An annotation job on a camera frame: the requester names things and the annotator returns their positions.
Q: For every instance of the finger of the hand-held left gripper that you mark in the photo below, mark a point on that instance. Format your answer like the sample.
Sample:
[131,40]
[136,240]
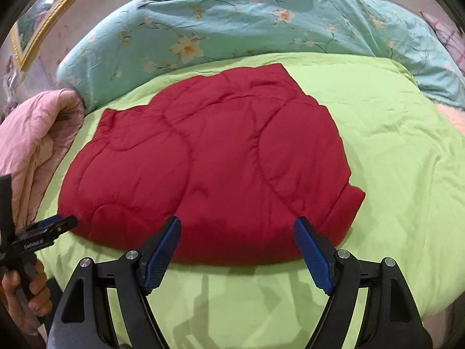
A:
[63,224]
[49,220]

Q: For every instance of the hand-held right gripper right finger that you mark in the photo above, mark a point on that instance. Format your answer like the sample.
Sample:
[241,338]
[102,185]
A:
[312,258]

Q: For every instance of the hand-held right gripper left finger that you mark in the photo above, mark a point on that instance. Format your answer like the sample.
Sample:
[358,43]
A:
[163,258]

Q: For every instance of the red padded jacket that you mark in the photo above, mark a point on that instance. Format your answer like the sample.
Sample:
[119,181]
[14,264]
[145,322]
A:
[218,160]

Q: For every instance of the person's left hand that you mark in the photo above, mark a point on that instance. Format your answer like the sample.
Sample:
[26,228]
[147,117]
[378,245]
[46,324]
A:
[38,298]

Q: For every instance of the pink quilt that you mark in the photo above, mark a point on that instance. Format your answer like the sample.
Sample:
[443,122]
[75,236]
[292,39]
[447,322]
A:
[32,141]

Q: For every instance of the light green blanket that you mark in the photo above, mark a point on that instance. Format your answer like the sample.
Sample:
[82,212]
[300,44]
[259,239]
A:
[381,207]

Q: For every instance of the pale pink sheet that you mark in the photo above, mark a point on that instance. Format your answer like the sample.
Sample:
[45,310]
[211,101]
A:
[452,118]

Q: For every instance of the gold framed picture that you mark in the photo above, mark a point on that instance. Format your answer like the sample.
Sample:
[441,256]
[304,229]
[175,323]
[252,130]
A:
[40,18]

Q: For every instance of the teal floral quilt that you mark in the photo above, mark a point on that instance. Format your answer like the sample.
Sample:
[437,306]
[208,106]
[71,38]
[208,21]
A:
[254,25]

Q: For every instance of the pink patterned pillow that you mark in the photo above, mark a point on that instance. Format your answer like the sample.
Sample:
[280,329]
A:
[448,36]

